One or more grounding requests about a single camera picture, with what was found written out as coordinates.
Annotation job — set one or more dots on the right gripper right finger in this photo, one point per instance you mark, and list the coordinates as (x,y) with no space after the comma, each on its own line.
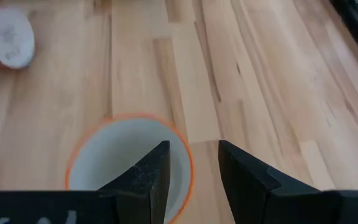
(247,193)

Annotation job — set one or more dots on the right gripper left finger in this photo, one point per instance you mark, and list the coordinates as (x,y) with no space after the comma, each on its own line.
(141,193)

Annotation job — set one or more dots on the yellow polka dot mug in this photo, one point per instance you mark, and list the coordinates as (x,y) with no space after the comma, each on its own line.
(110,155)

